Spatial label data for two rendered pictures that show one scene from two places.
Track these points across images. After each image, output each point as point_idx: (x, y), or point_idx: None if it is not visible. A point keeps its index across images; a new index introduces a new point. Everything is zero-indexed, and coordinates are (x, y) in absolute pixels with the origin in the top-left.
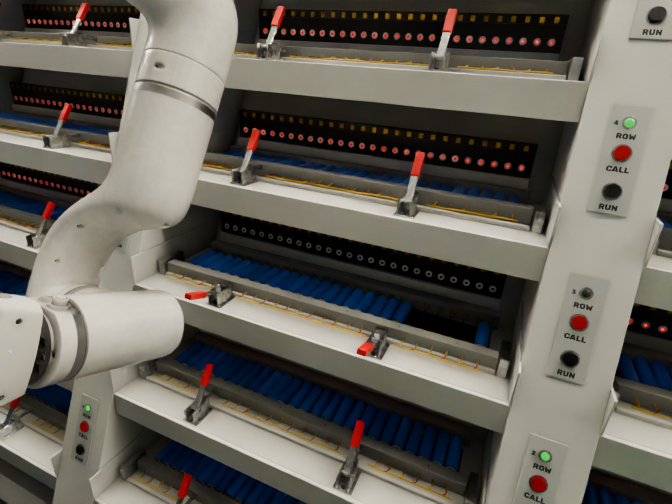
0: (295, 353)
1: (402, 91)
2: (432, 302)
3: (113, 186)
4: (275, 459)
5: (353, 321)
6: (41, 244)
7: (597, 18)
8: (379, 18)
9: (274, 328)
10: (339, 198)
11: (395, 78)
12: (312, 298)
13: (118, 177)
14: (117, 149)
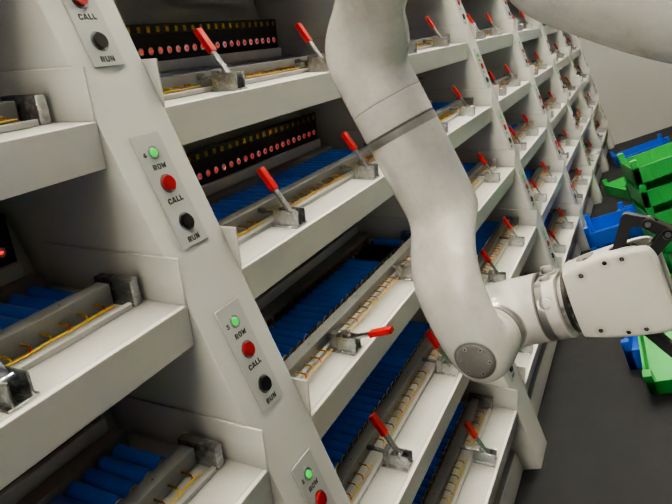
0: (402, 322)
1: (327, 90)
2: (347, 251)
3: (473, 196)
4: (439, 406)
5: (383, 278)
6: (479, 288)
7: (315, 22)
8: (178, 30)
9: (391, 315)
10: (334, 193)
11: (323, 81)
12: (357, 290)
13: (470, 188)
14: (452, 171)
